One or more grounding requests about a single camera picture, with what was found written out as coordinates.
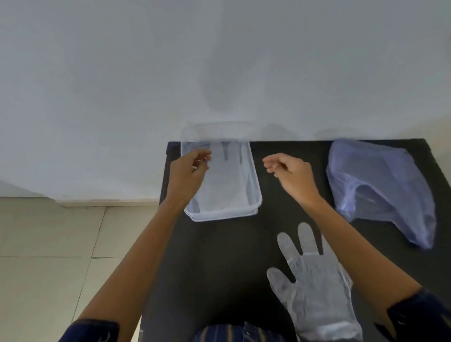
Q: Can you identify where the person's left hand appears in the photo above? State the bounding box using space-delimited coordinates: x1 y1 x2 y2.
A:
165 149 213 209

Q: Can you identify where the person's right hand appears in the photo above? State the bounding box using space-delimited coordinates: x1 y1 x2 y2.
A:
262 152 324 209

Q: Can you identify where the thin clear plastic glove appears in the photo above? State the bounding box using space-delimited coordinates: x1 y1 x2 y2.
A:
196 140 253 213

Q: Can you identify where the person's right forearm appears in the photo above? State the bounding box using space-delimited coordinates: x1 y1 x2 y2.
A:
301 197 423 332

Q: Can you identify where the person's left forearm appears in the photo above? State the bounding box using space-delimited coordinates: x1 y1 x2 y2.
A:
72 199 192 342

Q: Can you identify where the clear plastic tray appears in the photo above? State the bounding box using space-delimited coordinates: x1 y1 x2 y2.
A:
180 121 263 223

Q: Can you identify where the pale blue plastic bag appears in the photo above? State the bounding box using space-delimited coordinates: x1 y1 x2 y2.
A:
326 138 438 250

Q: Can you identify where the crumpled clear plastic glove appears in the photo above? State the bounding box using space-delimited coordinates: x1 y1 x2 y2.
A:
266 222 364 342

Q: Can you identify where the striped dark blue garment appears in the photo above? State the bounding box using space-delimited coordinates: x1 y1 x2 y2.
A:
191 321 297 342

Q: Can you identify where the dark blue left sleeve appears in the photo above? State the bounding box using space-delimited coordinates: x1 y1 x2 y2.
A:
58 319 121 342

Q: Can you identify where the dark blue sleeve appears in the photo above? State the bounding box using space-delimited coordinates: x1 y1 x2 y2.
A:
373 287 451 342
58 319 121 342

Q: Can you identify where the dark blue right sleeve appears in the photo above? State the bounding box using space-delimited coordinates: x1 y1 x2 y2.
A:
373 287 451 342

